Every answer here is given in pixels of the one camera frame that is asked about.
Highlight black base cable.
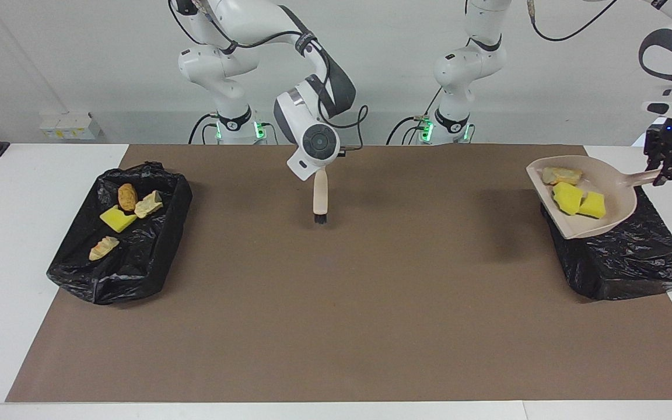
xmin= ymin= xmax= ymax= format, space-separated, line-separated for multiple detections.
xmin=188 ymin=112 xmax=221 ymax=145
xmin=387 ymin=90 xmax=445 ymax=145

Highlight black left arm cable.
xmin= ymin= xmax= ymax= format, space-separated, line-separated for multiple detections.
xmin=526 ymin=0 xmax=620 ymax=43

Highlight black bag lined bin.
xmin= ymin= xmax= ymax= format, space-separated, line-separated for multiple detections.
xmin=541 ymin=185 xmax=672 ymax=302
xmin=46 ymin=162 xmax=193 ymax=306

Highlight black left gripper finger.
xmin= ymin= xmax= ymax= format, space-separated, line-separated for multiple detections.
xmin=653 ymin=153 xmax=672 ymax=187

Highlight brown paper table mat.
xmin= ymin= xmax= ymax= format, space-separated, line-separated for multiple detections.
xmin=5 ymin=144 xmax=672 ymax=403

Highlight pale yellow foam chunk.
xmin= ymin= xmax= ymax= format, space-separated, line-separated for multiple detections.
xmin=134 ymin=190 xmax=164 ymax=219
xmin=541 ymin=167 xmax=584 ymax=186
xmin=89 ymin=236 xmax=120 ymax=261

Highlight beige hand brush black bristles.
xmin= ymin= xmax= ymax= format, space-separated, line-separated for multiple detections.
xmin=312 ymin=166 xmax=330 ymax=227

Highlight white wall power strip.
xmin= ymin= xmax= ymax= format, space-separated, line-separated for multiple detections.
xmin=39 ymin=112 xmax=102 ymax=141

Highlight notched yellow sponge piece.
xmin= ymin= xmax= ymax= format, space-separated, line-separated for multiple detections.
xmin=100 ymin=205 xmax=138 ymax=233

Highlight beige plastic dustpan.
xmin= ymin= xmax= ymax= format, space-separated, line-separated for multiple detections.
xmin=526 ymin=155 xmax=663 ymax=240

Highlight small yellow sponge piece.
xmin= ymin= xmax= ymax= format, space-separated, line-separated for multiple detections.
xmin=552 ymin=182 xmax=584 ymax=216

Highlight black left base cable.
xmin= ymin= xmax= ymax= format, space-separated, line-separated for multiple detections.
xmin=387 ymin=90 xmax=445 ymax=145

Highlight black right base cable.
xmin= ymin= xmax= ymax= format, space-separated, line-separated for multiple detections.
xmin=188 ymin=112 xmax=221 ymax=145

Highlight brown bread roll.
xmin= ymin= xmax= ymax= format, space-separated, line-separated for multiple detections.
xmin=118 ymin=183 xmax=139 ymax=212

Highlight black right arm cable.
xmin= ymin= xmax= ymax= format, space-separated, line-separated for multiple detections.
xmin=168 ymin=0 xmax=369 ymax=153

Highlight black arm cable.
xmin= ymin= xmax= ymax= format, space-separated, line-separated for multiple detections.
xmin=526 ymin=0 xmax=620 ymax=43
xmin=168 ymin=0 xmax=369 ymax=153

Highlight wedge yellow sponge piece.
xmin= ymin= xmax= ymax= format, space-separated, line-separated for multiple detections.
xmin=577 ymin=191 xmax=607 ymax=220

